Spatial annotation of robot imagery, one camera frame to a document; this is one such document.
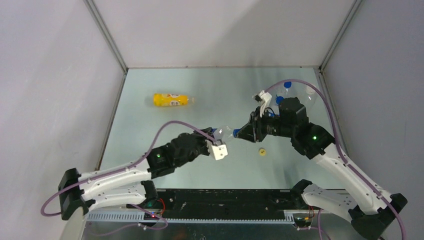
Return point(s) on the yellow juice bottle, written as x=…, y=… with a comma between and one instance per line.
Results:
x=172, y=100

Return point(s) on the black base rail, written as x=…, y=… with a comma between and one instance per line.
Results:
x=224, y=204

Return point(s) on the standing Pepsi bottle blue cap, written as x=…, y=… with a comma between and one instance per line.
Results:
x=287, y=90

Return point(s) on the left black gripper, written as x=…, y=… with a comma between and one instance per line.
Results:
x=203, y=140

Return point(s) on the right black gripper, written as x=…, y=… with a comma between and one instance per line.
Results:
x=251, y=131

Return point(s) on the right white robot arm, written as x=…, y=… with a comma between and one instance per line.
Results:
x=367, y=207

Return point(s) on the clear crushed bottle blue label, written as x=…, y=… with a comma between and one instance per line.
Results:
x=274, y=106

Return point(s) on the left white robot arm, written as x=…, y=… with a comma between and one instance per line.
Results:
x=130, y=183

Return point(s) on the large clear bottle white cap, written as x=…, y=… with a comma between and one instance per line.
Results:
x=308, y=97

